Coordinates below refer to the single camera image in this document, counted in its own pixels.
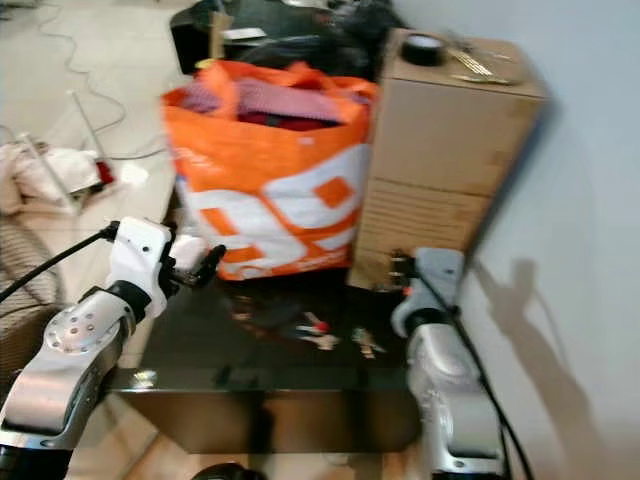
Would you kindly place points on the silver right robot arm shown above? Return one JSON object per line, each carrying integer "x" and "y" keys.
{"x": 455, "y": 395}

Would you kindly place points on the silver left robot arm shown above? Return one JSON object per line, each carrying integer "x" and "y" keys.
{"x": 65, "y": 370}

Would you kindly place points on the bunch of keys red tag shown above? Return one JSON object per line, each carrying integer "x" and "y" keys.
{"x": 315, "y": 328}

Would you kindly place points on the orange and white shopping bag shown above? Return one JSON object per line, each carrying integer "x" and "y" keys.
{"x": 260, "y": 190}

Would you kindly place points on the tall brown cardboard box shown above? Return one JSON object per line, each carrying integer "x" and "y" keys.
{"x": 440, "y": 150}

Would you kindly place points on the black glass table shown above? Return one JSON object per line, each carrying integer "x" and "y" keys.
{"x": 260, "y": 395}

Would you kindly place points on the pale cloth pile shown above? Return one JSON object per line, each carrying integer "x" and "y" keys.
{"x": 50, "y": 170}

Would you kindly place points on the pink checked clothes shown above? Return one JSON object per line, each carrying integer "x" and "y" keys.
{"x": 280, "y": 100}

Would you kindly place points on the white metal rack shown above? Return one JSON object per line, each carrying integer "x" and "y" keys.
{"x": 90, "y": 125}

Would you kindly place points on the black robot foot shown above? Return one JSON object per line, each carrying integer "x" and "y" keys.
{"x": 228, "y": 472}

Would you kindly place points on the black tape roll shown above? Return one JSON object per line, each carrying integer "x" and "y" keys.
{"x": 422, "y": 49}

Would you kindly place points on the black box cabinet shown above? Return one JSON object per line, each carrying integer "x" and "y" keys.
{"x": 190, "y": 40}

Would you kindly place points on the brown paper bag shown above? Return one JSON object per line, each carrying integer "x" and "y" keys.
{"x": 220, "y": 32}

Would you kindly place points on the black soft bag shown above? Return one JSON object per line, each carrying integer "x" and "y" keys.
{"x": 345, "y": 40}

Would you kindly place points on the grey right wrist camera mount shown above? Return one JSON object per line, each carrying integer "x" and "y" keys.
{"x": 440, "y": 275}

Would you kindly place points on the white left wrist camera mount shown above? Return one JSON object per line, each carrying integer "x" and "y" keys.
{"x": 142, "y": 255}

